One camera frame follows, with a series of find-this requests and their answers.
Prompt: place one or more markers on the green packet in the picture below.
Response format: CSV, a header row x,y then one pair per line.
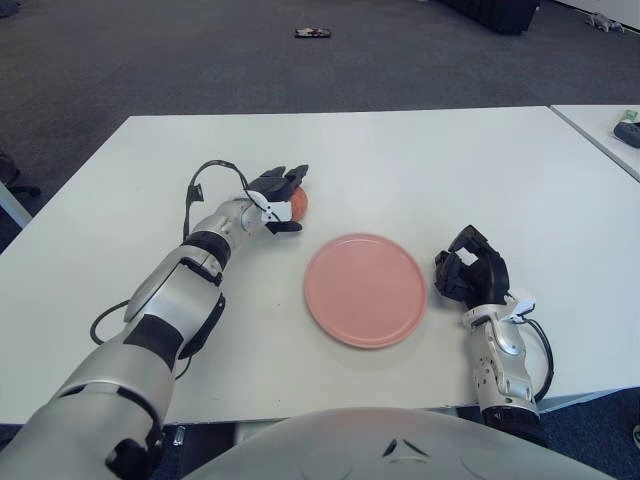
x,y
631,115

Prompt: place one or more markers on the red apple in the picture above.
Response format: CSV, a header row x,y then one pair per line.
x,y
300,205

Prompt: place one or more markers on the grey handheld controller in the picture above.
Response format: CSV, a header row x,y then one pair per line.
x,y
629,134

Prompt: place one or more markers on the grey robot torso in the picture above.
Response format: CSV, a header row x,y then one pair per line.
x,y
400,450

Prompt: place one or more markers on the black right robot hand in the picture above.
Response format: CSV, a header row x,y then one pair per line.
x,y
487,277

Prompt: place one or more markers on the black box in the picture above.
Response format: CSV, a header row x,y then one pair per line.
x,y
495,15

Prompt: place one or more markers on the black chair base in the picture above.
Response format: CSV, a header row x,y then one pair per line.
x,y
10,172

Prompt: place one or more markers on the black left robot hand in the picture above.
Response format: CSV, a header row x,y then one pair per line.
x,y
275,187

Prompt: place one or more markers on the grey toy figure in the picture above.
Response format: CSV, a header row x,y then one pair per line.
x,y
602,22

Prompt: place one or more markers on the pink round plate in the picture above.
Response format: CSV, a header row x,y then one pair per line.
x,y
365,290

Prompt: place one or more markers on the small dark floor object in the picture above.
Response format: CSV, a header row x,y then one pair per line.
x,y
312,33

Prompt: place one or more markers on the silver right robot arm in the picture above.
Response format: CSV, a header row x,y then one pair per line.
x,y
502,360

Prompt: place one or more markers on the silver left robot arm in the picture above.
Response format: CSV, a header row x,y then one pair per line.
x,y
165,305

